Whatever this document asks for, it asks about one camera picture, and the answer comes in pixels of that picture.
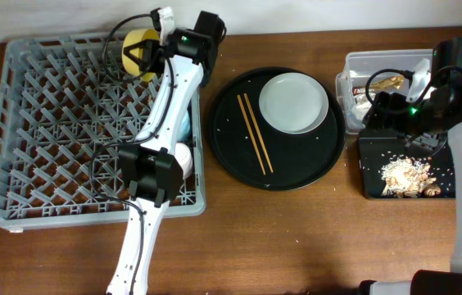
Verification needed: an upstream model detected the yellow bowl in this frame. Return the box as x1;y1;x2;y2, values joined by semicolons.
122;29;164;82

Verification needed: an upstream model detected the gold snack wrapper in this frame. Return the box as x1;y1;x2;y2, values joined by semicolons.
352;76;405;95

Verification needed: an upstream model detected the white tissue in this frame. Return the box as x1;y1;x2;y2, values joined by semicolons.
348;93;372;129

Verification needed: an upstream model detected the food scraps pile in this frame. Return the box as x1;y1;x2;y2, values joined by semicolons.
380;157;442;198

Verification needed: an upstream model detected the blue plastic cup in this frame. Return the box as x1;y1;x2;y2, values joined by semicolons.
178;111;192;142

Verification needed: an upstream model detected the wooden chopstick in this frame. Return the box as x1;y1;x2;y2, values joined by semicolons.
237;94;266;175
244;93;274;174

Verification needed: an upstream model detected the grey round plate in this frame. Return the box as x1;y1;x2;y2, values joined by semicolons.
258;72;329;134

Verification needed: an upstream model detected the pink plastic cup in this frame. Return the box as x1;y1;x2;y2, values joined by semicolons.
174;142;193;179

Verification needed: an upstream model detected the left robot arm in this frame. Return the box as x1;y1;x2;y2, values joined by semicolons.
106;7;227;294

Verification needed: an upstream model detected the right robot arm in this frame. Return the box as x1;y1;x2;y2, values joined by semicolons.
357;38;462;294

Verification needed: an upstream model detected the grey dishwasher rack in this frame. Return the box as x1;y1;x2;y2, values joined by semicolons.
0;31;206;233

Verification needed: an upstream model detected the clear plastic bin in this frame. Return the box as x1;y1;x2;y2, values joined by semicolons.
335;49;433;135

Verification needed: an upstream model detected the black rectangular tray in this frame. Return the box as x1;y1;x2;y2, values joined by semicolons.
357;129;455;199

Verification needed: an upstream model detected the round black tray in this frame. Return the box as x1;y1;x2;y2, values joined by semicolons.
206;67;346;190

